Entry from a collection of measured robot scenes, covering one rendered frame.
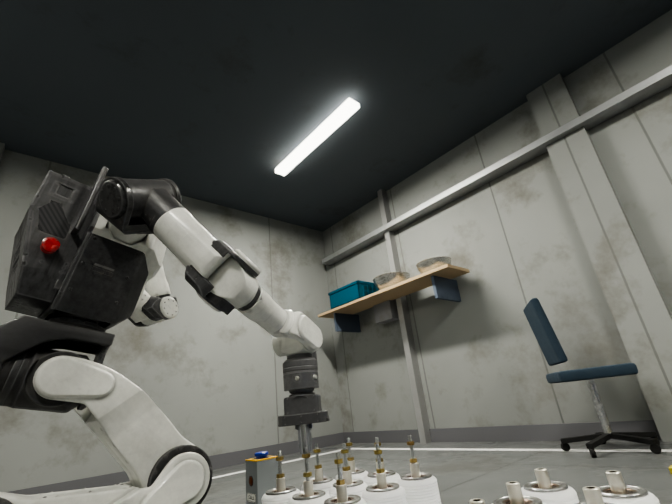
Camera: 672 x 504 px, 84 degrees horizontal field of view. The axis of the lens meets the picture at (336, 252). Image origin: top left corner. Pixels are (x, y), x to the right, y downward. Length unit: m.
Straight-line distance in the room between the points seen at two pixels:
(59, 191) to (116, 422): 0.54
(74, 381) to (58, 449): 2.95
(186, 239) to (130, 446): 0.48
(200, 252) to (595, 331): 3.08
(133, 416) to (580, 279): 3.18
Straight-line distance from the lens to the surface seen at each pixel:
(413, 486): 1.03
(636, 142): 3.70
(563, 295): 3.55
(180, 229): 0.86
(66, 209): 1.06
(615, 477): 0.85
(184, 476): 1.02
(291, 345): 0.97
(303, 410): 0.96
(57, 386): 0.97
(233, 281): 0.83
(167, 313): 1.40
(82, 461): 3.94
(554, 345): 2.97
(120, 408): 1.00
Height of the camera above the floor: 0.43
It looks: 22 degrees up
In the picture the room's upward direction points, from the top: 7 degrees counter-clockwise
